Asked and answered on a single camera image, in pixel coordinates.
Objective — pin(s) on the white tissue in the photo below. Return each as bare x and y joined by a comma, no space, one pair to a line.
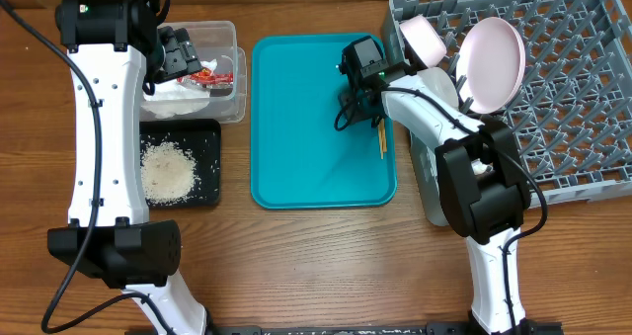
181,96

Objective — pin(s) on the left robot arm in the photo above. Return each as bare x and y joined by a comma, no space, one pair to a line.
119,50

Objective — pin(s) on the grey bowl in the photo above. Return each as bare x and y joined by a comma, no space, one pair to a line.
439,82

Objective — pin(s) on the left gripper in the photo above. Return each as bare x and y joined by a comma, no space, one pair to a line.
182,54

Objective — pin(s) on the teal plastic tray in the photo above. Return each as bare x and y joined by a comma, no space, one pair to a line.
298,159

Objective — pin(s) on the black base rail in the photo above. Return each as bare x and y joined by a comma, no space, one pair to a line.
431,328

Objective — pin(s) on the pile of rice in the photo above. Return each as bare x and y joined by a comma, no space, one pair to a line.
167,173

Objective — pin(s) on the red snack wrapper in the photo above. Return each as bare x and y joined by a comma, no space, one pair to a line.
208,79

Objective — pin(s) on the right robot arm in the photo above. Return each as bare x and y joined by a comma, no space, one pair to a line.
482,187

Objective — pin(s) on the clear plastic bin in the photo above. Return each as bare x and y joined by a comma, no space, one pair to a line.
216,40

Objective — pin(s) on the black plastic tray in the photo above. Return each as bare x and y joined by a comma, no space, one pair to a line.
207,142

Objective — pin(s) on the large white plate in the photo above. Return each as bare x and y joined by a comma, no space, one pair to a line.
492,59

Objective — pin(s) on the grey dishwasher rack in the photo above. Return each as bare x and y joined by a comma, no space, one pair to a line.
572,114

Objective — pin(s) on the white pink bowl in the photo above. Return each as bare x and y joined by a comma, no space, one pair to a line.
424,48

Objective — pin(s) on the white plastic cup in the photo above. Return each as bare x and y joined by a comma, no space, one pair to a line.
480,168

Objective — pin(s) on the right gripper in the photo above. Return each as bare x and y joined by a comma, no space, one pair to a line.
353,117

